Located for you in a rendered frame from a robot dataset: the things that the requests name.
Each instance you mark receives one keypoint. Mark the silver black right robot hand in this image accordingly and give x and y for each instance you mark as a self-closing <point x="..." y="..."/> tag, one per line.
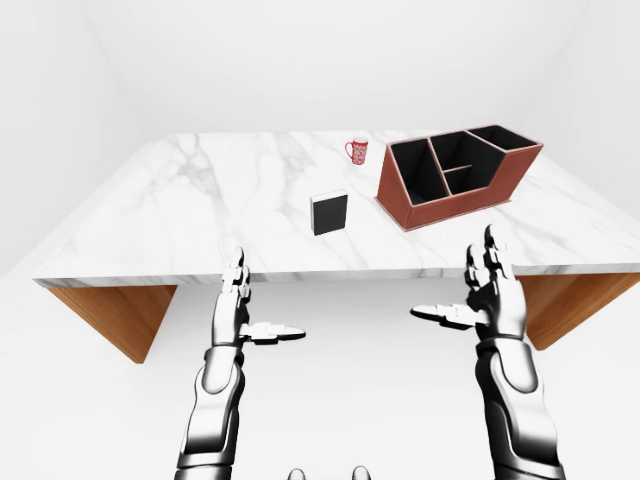
<point x="500" y="300"/>

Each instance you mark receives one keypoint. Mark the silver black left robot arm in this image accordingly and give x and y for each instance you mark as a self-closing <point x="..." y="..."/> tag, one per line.
<point x="210" y="415"/>

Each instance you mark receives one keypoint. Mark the small silver rounded shape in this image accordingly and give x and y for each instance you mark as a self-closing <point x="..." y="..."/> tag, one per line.
<point x="360" y="473"/>
<point x="296" y="474"/>

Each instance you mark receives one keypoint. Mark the red-brown desk caddy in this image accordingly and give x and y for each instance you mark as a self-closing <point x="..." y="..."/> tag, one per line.
<point x="450" y="175"/>

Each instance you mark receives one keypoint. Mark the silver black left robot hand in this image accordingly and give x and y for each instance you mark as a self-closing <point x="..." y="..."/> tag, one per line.
<point x="229" y="310"/>

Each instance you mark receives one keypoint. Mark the black book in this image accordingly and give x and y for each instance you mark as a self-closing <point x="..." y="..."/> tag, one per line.
<point x="329" y="214"/>

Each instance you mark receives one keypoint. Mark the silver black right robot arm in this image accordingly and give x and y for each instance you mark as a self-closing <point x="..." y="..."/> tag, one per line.
<point x="517" y="410"/>

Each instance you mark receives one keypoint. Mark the wooden table leg panel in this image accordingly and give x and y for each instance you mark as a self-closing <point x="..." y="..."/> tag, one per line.
<point x="115" y="315"/>
<point x="575" y="305"/>

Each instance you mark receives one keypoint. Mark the red patterned mug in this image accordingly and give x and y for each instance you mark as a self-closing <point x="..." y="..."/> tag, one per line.
<point x="358" y="151"/>

